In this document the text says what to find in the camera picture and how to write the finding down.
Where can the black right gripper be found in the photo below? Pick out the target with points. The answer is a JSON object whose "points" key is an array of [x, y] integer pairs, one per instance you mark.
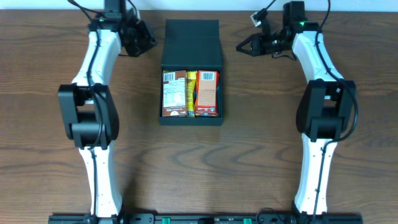
{"points": [[260, 43]]}

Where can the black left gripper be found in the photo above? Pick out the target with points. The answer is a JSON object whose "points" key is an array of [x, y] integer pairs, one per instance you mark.
{"points": [[137, 38]]}

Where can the dark green box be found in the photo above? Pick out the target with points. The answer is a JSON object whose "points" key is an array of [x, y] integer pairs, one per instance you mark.
{"points": [[193, 45]]}

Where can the brown Pocky box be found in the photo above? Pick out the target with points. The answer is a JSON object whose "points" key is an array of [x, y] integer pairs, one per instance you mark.
{"points": [[174, 97]]}

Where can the yellow snack bag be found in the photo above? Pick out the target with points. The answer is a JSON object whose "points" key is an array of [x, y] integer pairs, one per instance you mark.
{"points": [[191, 83]]}

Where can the red orange snack box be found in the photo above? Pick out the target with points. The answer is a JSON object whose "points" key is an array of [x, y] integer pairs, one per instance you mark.
{"points": [[206, 89]]}

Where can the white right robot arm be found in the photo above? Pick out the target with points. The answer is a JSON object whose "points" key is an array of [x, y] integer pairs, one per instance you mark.
{"points": [[327, 112]]}

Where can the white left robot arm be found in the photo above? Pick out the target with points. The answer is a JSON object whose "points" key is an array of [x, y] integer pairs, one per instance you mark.
{"points": [[89, 114]]}

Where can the black mounting rail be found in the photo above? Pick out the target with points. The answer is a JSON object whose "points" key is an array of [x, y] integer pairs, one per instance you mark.
{"points": [[264, 218]]}

